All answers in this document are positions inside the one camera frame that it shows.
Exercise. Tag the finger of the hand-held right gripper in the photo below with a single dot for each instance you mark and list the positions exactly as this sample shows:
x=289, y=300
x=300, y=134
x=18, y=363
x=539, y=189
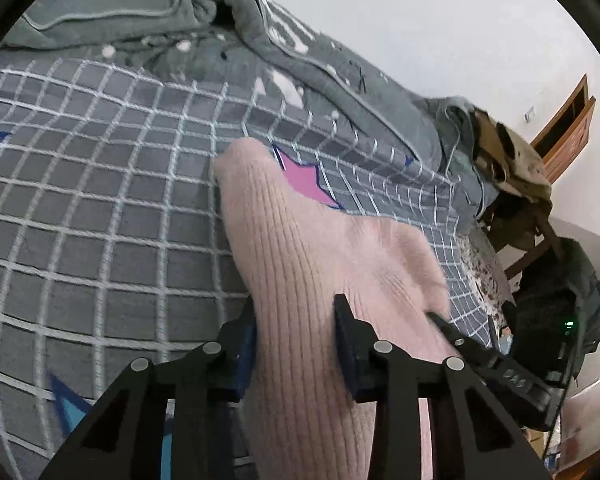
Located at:
x=485, y=360

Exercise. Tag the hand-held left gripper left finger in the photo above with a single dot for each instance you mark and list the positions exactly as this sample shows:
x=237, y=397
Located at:
x=244, y=355

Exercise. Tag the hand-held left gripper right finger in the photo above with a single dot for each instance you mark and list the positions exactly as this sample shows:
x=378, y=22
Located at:
x=349, y=355

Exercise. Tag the pink knitted sweater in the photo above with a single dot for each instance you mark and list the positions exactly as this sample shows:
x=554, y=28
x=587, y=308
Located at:
x=305, y=260

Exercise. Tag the brown clothes pile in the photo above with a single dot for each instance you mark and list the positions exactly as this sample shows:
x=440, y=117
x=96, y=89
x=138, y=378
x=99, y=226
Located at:
x=515, y=160

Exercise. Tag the dark green jacket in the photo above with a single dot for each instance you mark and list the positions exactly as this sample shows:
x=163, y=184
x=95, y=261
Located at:
x=590, y=300

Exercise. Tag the floral mattress cover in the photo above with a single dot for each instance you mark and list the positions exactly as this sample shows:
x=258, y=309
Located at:
x=487, y=275

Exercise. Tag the wooden chair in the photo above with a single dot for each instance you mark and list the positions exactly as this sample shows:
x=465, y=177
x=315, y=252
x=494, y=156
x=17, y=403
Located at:
x=530, y=230

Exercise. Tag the wooden door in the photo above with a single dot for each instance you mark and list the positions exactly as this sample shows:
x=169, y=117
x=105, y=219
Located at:
x=565, y=130

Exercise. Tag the grey checked bed sheet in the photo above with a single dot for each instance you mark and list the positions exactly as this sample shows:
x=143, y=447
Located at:
x=105, y=185

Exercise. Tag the grey quilt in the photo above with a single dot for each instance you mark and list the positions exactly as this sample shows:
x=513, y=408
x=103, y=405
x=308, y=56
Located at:
x=130, y=15

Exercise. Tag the white wall switch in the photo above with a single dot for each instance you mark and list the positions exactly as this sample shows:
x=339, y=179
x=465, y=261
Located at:
x=530, y=114

